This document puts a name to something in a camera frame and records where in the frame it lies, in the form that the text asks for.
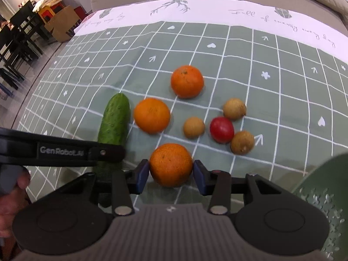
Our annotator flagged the white cloth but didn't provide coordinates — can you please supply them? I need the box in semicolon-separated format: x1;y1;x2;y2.
33;0;62;13

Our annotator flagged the red paper bag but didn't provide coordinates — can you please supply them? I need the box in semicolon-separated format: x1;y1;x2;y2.
74;5;88;20

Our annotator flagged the orange mandarin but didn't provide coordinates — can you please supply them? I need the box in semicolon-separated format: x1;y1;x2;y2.
171;65;204;99
134;98;171;134
149;143;194;187

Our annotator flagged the person's left hand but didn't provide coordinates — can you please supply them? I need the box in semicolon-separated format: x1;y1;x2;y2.
0;169;31;240

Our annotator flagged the green cucumber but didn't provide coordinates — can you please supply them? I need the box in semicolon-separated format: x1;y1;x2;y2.
92;93;131;181

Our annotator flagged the green checked tablecloth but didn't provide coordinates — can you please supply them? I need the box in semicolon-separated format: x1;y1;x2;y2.
18;0;348;215

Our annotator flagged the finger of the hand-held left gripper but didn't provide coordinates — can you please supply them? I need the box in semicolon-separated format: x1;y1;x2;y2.
88;142;126;167

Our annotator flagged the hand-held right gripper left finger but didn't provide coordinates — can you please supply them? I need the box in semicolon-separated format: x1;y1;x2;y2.
53;159;151;216

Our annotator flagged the green bowl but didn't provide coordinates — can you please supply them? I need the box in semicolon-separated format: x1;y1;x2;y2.
292;152;348;261

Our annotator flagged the brown longan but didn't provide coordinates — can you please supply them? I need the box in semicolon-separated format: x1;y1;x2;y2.
231;131;255;155
183;117;205;139
223;98;247;120

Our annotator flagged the black dining table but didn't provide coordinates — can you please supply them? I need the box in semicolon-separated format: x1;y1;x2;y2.
9;1;51;41

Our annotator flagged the cardboard Nike box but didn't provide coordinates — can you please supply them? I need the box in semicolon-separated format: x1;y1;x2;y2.
44;5;82;43

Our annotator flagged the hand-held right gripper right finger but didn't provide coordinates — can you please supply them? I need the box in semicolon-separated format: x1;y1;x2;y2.
192;159;297;215

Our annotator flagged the red cherry tomato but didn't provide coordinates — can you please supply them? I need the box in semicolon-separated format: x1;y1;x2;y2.
209;117;235;144

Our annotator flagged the yellow stool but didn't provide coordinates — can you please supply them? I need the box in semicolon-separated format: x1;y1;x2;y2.
38;4;65;22

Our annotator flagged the black dining chair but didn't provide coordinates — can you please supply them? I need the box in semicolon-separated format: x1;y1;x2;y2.
0;67;25;98
0;19;44;70

